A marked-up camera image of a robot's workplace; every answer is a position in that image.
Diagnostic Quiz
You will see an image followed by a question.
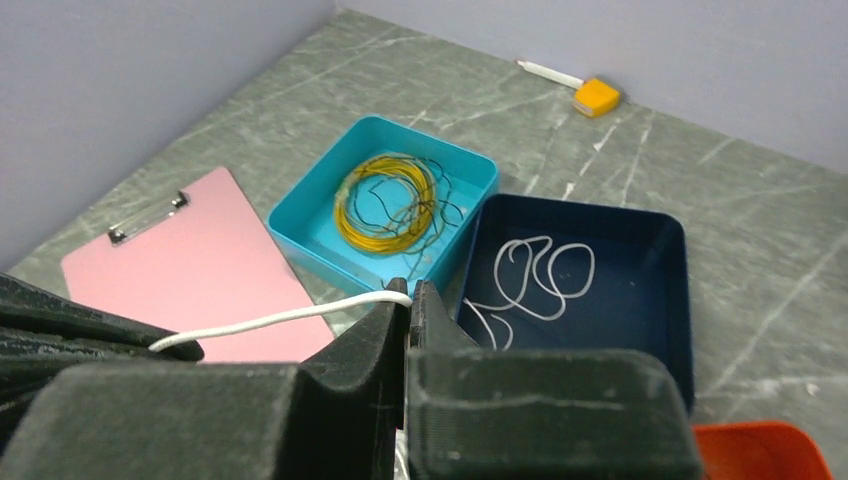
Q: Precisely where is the yellow block eraser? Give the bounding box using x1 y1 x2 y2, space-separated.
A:
573 77 622 118

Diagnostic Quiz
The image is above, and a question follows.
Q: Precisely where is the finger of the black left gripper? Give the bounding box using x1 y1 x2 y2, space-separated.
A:
1 273 204 424

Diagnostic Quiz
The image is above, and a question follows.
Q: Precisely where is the pink clipboard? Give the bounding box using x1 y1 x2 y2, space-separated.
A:
61 167 312 333

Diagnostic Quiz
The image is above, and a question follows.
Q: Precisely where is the yellow coiled cable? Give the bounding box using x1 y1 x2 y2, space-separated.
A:
334 153 440 256

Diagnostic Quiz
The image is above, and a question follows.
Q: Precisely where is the short white cable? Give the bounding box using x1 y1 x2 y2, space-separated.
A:
462 235 596 351

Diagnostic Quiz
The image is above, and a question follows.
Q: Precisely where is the black thin cable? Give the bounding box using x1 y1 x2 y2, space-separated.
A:
351 155 465 280

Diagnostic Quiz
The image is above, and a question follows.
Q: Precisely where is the navy blue plastic tray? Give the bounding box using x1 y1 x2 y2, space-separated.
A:
456 194 695 408

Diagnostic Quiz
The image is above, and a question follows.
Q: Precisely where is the white marker pen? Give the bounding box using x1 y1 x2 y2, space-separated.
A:
515 60 584 89

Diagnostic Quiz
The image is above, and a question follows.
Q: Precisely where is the teal plastic tray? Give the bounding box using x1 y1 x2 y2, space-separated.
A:
267 116 499 294

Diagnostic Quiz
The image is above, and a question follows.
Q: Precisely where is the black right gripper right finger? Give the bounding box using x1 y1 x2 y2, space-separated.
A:
406 281 704 479

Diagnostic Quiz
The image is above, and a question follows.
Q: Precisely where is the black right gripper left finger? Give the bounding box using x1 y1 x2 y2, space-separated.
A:
1 302 409 479

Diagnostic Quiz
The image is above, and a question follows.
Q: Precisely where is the orange plastic tray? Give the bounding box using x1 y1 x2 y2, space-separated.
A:
693 421 833 480

